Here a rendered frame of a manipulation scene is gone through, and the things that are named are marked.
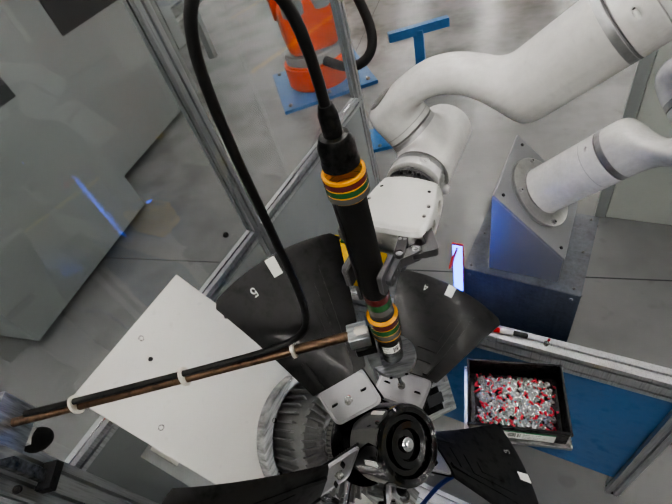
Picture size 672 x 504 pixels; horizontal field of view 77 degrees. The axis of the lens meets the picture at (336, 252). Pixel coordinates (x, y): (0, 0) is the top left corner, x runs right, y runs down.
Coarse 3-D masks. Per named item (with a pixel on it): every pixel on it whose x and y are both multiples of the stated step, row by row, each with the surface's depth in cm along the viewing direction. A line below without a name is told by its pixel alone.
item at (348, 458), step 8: (344, 456) 61; (352, 456) 63; (328, 464) 59; (336, 464) 61; (352, 464) 65; (328, 472) 60; (336, 472) 62; (344, 472) 65; (328, 480) 62; (336, 480) 64; (344, 480) 66; (328, 488) 64
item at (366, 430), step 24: (384, 408) 65; (408, 408) 65; (336, 432) 69; (360, 432) 65; (384, 432) 61; (408, 432) 65; (432, 432) 66; (360, 456) 64; (384, 456) 60; (408, 456) 64; (432, 456) 65; (360, 480) 69; (384, 480) 61; (408, 480) 61
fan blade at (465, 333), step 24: (408, 288) 87; (432, 288) 87; (456, 288) 88; (408, 312) 84; (432, 312) 83; (456, 312) 84; (480, 312) 85; (408, 336) 80; (432, 336) 79; (456, 336) 80; (480, 336) 81; (432, 360) 76; (456, 360) 76
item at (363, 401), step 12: (360, 372) 66; (336, 384) 68; (348, 384) 67; (360, 384) 67; (372, 384) 66; (324, 396) 68; (336, 396) 68; (360, 396) 67; (372, 396) 66; (336, 408) 68; (348, 408) 68; (360, 408) 67; (336, 420) 68; (348, 420) 68
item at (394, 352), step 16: (320, 112) 35; (336, 112) 35; (336, 128) 36; (320, 144) 37; (336, 144) 36; (352, 144) 37; (336, 160) 37; (352, 160) 37; (400, 336) 61; (384, 352) 61; (400, 352) 63
